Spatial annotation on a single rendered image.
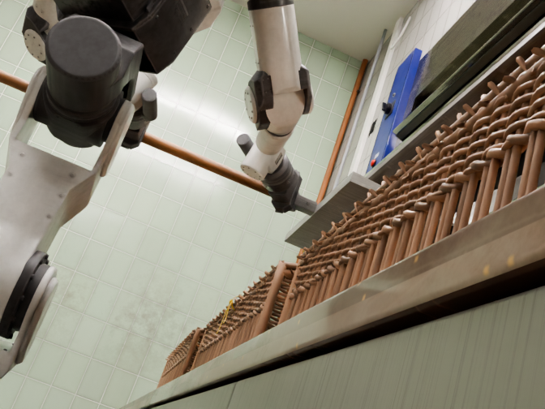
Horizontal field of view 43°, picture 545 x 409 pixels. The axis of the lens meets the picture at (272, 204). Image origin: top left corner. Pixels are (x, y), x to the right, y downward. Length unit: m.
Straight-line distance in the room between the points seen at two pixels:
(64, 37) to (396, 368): 0.89
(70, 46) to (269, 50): 0.42
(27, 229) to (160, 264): 1.88
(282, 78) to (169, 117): 1.90
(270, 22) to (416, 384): 1.12
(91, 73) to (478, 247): 0.88
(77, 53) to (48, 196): 0.24
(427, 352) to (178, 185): 2.85
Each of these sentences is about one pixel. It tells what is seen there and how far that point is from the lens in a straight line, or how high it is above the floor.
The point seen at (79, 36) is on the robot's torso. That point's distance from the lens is 1.11.
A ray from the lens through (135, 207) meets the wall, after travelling 3.04.
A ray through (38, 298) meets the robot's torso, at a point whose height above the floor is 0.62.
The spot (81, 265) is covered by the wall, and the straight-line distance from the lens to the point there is 2.96.
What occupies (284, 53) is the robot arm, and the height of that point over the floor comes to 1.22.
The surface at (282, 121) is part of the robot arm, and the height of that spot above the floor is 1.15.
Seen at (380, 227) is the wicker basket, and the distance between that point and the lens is 0.55.
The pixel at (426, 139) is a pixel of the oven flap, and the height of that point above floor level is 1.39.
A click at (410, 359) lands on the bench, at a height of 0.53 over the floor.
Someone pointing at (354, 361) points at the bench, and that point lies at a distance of 0.34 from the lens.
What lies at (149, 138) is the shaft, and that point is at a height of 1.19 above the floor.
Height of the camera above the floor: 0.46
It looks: 22 degrees up
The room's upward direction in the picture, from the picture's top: 20 degrees clockwise
